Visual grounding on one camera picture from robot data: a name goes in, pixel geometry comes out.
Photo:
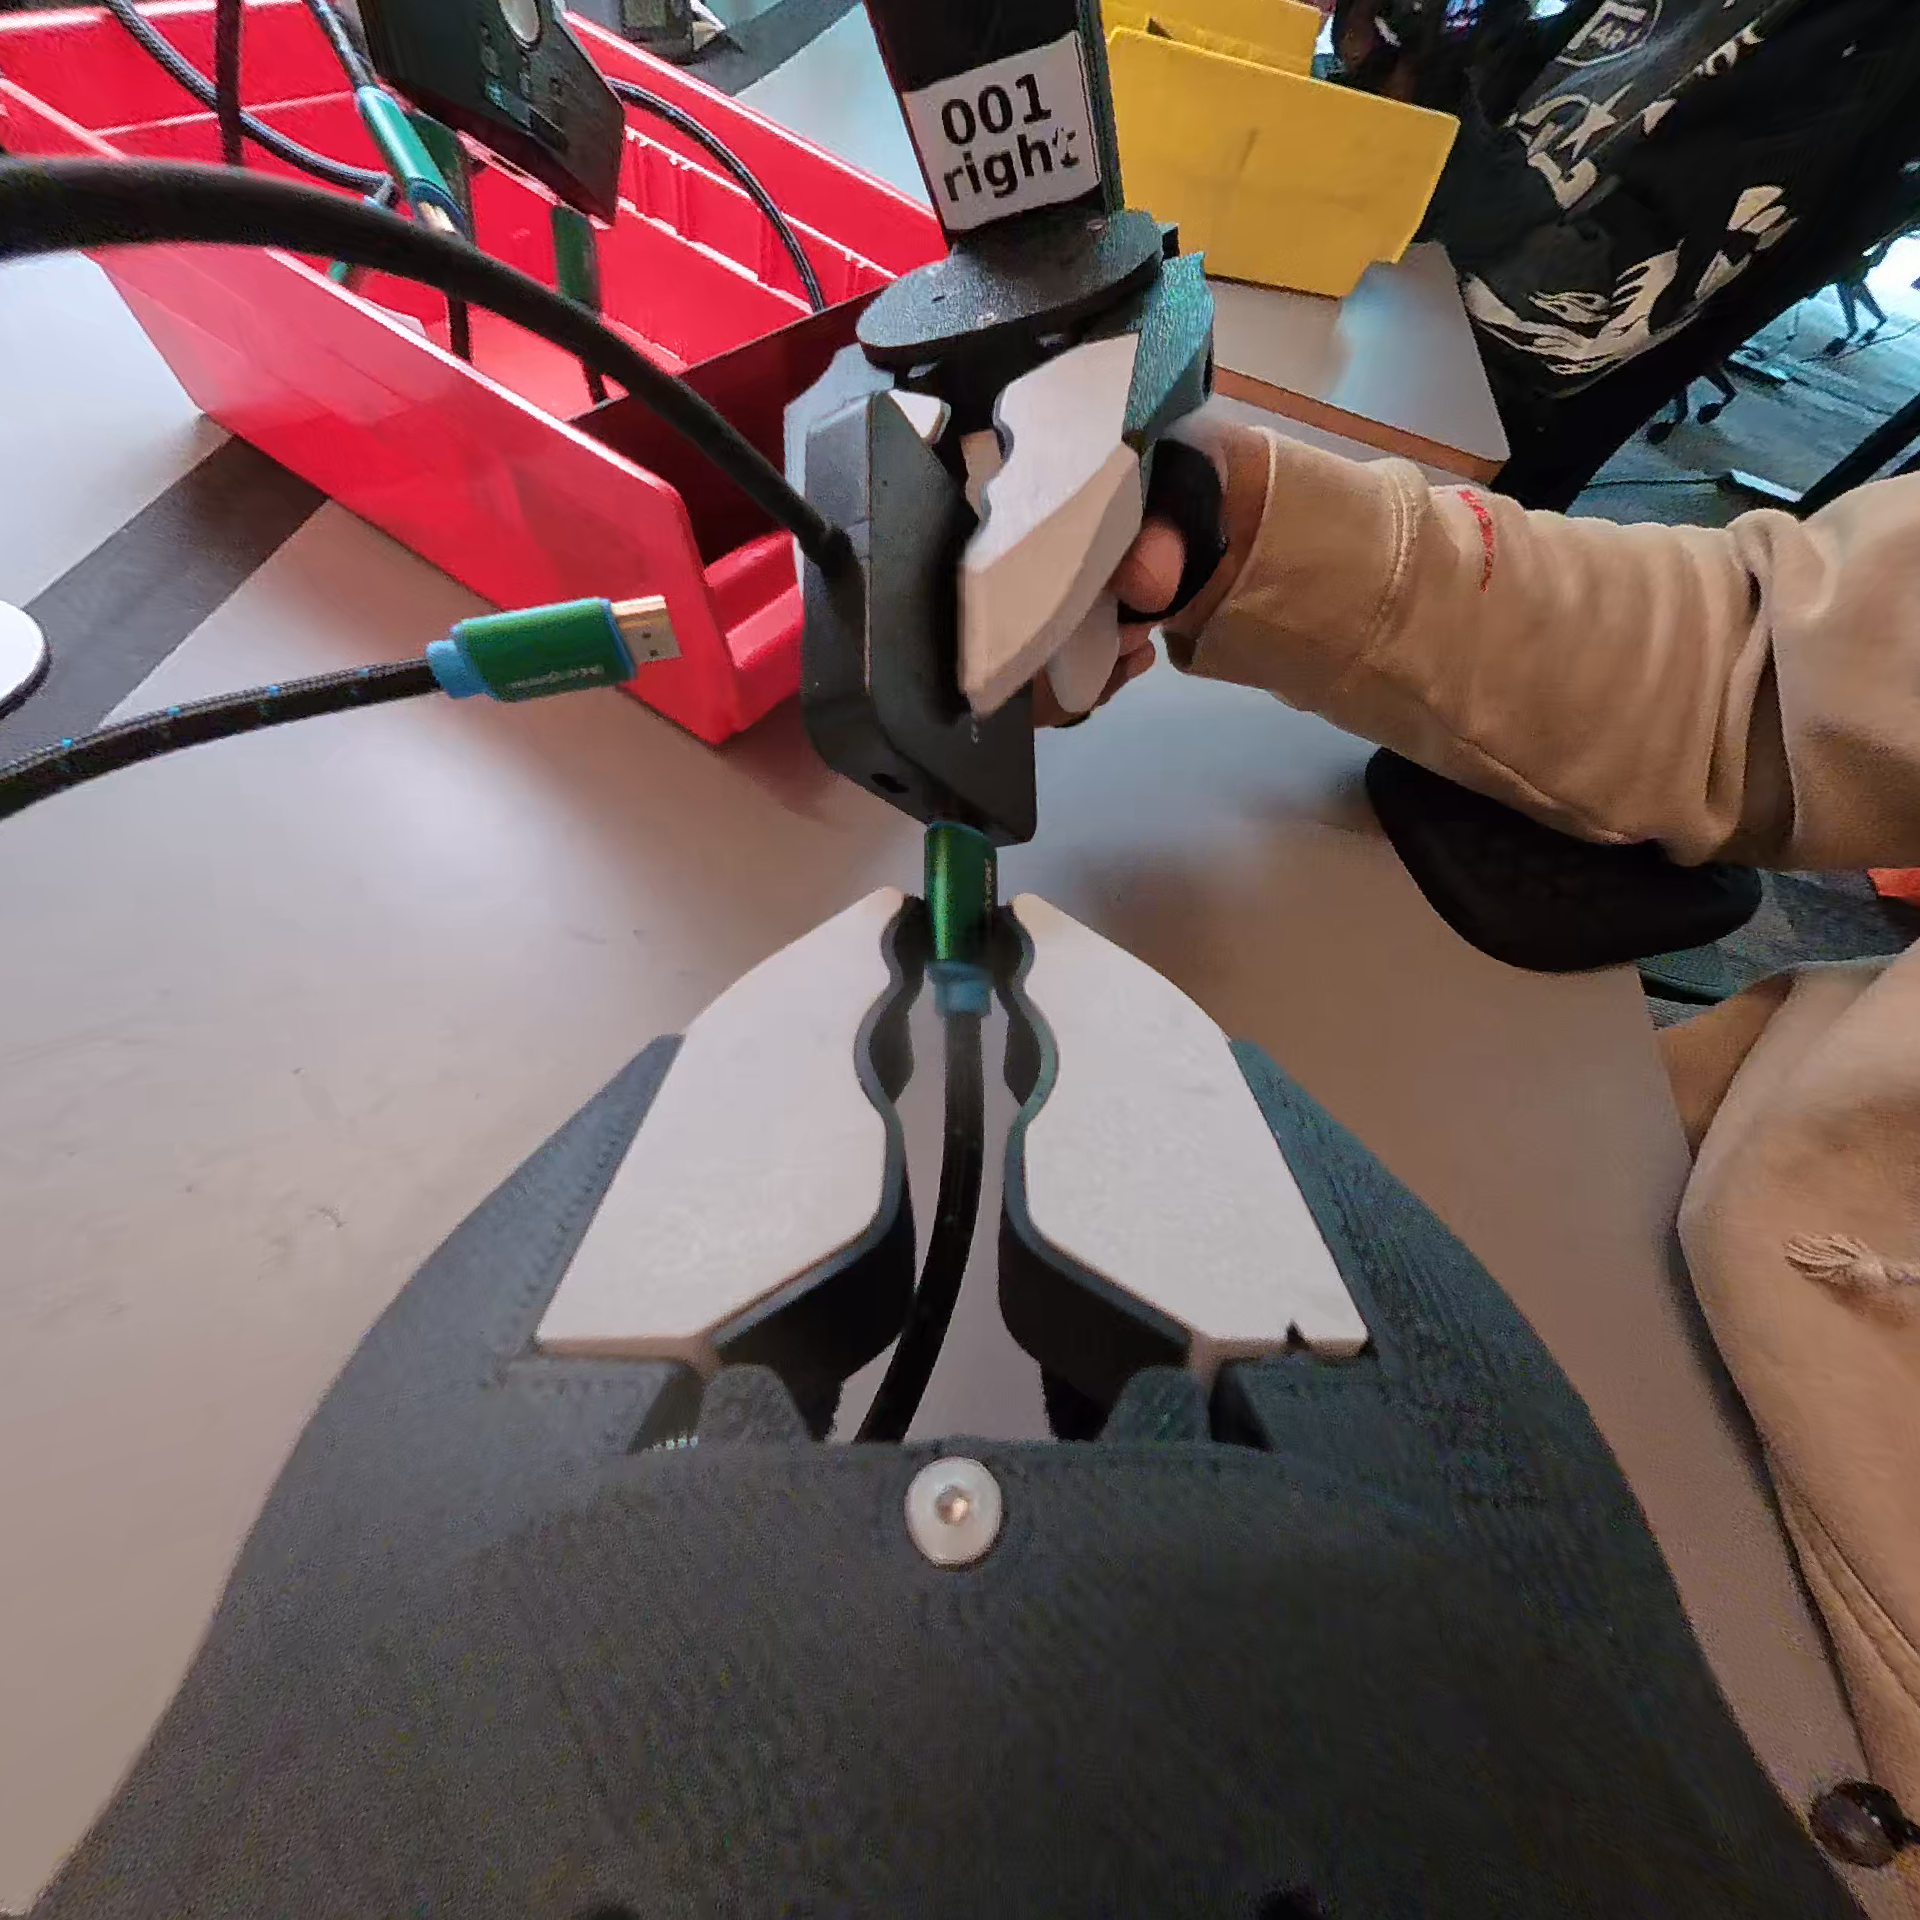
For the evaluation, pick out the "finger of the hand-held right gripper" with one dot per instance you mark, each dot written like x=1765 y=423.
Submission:
x=927 y=418
x=1051 y=511

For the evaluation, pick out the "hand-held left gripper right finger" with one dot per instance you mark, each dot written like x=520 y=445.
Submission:
x=1172 y=1172

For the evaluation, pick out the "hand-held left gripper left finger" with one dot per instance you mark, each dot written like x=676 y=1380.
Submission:
x=721 y=1172

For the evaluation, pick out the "yellow plastic bin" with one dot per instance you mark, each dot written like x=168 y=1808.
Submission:
x=1276 y=165

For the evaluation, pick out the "red plastic bin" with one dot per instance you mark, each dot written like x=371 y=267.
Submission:
x=375 y=405

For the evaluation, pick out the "person's right forearm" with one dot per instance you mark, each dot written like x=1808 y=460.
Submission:
x=1501 y=676

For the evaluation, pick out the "person's right hand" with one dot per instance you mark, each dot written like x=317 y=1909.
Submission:
x=1136 y=580

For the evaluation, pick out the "black textured pad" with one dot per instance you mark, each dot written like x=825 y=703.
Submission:
x=1559 y=869

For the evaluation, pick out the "person's beige hoodie torso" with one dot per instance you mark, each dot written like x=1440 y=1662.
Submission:
x=1799 y=1426

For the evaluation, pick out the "black tape strip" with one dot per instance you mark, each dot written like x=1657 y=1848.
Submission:
x=166 y=587

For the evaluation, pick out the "white tablet stand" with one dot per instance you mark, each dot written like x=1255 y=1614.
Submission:
x=20 y=661

